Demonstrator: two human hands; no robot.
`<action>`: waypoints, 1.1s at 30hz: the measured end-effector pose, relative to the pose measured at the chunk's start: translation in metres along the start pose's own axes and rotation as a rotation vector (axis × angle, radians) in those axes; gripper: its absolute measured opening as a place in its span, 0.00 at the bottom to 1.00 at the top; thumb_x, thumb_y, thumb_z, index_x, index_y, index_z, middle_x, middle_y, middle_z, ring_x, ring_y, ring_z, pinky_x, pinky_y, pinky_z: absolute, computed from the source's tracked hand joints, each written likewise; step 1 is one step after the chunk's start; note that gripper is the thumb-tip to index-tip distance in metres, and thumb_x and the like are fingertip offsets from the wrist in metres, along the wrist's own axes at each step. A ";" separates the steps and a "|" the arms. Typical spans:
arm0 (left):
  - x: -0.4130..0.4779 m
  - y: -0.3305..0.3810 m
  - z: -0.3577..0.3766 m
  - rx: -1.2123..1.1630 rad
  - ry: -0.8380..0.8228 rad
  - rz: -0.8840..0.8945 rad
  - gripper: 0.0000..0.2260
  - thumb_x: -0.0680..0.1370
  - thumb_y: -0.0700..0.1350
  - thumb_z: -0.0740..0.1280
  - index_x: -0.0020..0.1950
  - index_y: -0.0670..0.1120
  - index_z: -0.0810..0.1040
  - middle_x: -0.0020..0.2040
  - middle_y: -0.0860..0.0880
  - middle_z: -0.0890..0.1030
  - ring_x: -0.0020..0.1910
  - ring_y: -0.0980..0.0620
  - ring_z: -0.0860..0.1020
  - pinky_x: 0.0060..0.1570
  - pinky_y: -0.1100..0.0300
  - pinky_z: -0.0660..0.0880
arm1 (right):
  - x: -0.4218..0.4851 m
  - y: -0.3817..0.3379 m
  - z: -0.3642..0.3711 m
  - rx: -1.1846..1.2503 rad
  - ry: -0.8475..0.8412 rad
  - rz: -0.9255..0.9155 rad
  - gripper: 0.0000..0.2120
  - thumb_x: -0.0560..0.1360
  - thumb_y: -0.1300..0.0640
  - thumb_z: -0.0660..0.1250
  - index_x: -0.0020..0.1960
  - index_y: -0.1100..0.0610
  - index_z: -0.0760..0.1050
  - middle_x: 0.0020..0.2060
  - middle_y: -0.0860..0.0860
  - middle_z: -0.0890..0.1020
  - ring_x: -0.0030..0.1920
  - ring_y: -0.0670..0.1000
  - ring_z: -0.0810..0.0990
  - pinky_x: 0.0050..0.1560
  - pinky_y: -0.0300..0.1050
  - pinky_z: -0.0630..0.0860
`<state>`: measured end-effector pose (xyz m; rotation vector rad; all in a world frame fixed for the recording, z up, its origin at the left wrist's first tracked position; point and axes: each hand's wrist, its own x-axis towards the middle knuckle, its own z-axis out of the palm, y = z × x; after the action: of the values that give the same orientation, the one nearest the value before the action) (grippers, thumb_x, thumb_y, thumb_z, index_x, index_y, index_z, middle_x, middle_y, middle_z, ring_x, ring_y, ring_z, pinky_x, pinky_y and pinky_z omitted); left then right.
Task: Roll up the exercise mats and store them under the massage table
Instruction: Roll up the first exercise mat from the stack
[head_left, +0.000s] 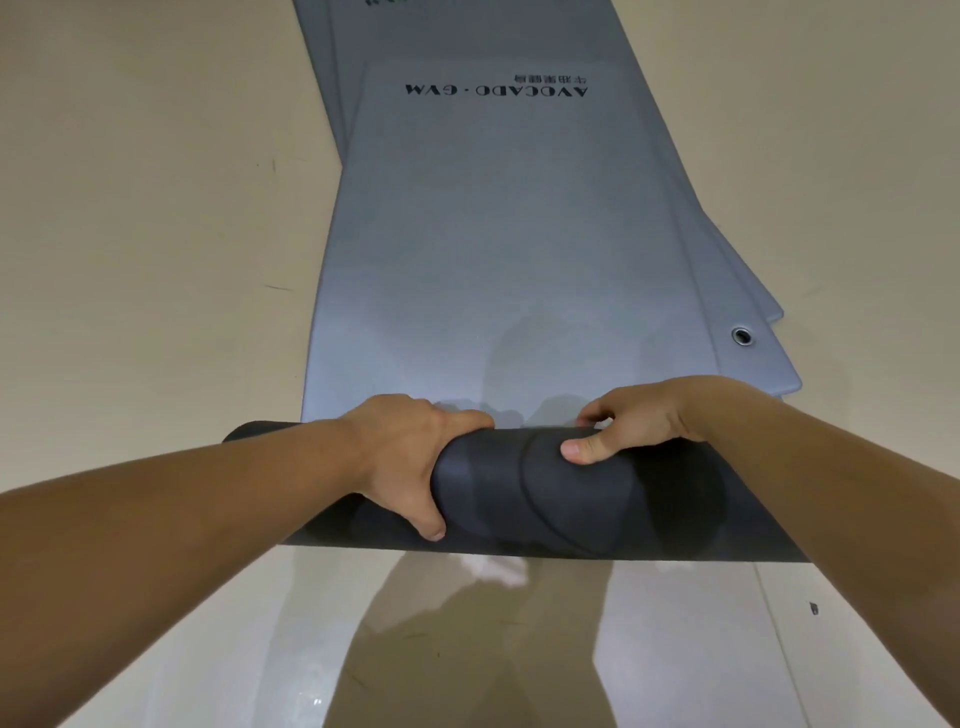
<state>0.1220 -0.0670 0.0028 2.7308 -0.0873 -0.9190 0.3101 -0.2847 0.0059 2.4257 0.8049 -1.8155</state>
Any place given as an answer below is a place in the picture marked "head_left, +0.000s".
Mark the person's left forearm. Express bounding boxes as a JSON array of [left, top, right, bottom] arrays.
[[0, 419, 369, 728]]

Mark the person's right hand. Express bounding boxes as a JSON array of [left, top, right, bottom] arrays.
[[560, 374, 710, 466]]

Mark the person's right forearm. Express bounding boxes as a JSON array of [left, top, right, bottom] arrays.
[[674, 374, 960, 721]]

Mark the person's left hand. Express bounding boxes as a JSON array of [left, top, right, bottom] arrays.
[[341, 395, 496, 543]]

